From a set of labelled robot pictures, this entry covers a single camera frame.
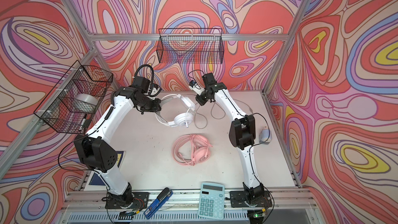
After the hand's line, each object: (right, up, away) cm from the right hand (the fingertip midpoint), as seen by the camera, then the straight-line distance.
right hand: (200, 101), depth 96 cm
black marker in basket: (-56, -11, -24) cm, 62 cm away
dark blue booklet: (-54, -43, -18) cm, 71 cm away
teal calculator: (+5, -49, -25) cm, 55 cm away
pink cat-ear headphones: (-5, -27, -12) cm, 30 cm away
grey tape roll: (-53, -2, -26) cm, 59 cm away
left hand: (-21, -4, -12) cm, 25 cm away
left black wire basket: (-59, -2, -26) cm, 64 cm away
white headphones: (-9, -9, -26) cm, 29 cm away
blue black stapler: (-18, -46, -26) cm, 56 cm away
